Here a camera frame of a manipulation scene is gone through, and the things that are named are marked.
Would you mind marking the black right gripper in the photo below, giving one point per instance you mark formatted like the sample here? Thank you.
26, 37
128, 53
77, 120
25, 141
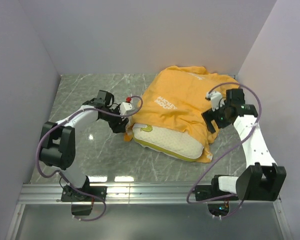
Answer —
209, 115

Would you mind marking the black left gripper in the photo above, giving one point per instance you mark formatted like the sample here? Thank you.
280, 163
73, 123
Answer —
117, 127

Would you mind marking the orange pillowcase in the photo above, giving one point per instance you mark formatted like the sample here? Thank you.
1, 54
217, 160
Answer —
176, 99

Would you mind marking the cream quilted pillow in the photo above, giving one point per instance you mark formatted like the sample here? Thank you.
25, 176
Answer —
179, 145

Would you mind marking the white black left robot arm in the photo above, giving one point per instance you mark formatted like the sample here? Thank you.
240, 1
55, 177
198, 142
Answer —
56, 150

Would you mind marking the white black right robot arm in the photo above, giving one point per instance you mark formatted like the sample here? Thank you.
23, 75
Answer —
262, 179

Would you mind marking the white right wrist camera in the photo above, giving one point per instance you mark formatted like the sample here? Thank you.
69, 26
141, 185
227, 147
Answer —
216, 99

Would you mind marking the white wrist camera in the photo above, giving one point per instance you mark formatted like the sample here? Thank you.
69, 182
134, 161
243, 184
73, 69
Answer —
216, 99
126, 108

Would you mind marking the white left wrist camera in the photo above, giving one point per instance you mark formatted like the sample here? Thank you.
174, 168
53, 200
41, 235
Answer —
126, 108

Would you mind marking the aluminium side rail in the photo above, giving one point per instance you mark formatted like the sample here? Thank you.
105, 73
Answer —
232, 76

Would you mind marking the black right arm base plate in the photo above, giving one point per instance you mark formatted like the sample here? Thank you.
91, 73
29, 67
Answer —
206, 191

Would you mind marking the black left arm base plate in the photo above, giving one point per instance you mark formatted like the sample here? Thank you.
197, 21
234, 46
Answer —
99, 194

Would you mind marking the aluminium front rail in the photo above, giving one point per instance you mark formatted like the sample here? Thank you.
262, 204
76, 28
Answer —
112, 193

